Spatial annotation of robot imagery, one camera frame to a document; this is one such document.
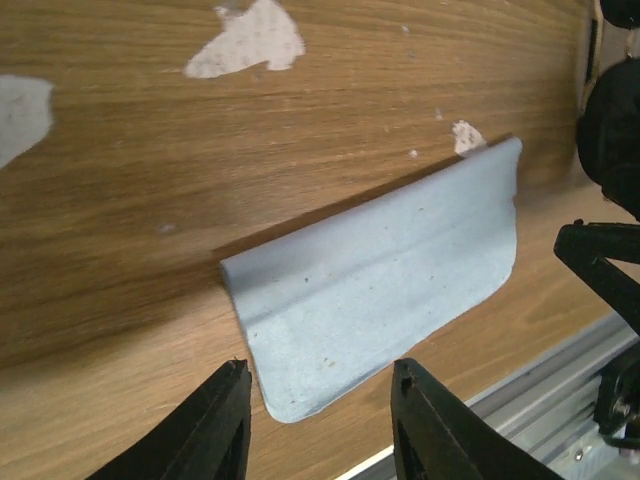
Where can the aluminium frame rail front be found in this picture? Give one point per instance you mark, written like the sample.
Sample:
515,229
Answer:
547,408

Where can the left gripper black triangular left finger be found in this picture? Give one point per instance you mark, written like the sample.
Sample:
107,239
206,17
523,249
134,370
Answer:
206,437

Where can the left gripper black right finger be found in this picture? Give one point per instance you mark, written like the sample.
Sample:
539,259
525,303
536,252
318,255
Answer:
436,436

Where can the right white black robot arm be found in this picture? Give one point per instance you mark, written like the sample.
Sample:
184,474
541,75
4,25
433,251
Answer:
607,142

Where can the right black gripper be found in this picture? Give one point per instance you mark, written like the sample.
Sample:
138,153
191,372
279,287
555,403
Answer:
589,250

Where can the light blue cleaning cloth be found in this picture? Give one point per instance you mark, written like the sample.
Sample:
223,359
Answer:
326,307

